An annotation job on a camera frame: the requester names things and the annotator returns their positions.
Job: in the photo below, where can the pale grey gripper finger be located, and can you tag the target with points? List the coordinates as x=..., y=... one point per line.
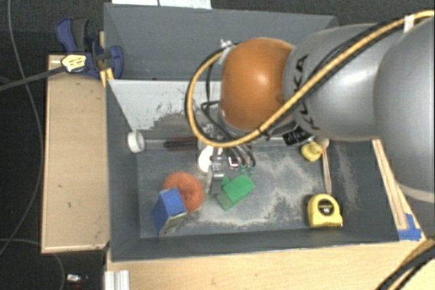
x=214, y=181
x=233, y=163

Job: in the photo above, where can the white rounded plastic piece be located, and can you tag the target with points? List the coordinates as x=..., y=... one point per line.
x=204, y=161

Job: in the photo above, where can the green toy block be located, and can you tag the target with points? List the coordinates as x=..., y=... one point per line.
x=238, y=191

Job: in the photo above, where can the orange scrubber ball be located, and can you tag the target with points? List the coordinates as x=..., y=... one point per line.
x=188, y=188

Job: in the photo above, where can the blue and white box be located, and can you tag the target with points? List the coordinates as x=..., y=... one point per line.
x=168, y=208

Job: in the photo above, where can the grey metal bin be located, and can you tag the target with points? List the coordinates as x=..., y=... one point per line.
x=292, y=186

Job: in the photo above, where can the small yellow toy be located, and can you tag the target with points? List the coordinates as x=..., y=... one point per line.
x=311, y=151

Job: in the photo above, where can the white-capped bristle brush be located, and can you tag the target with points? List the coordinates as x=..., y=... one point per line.
x=136, y=141

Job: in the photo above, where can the pale wooden stick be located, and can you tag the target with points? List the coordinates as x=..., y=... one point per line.
x=327, y=173

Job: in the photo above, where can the yellow tape measure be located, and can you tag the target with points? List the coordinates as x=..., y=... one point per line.
x=324, y=210

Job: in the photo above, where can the pale wood board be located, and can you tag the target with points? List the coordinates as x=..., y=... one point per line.
x=76, y=163

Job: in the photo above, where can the black cylinder on white bracket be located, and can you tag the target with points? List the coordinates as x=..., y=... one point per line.
x=296, y=138

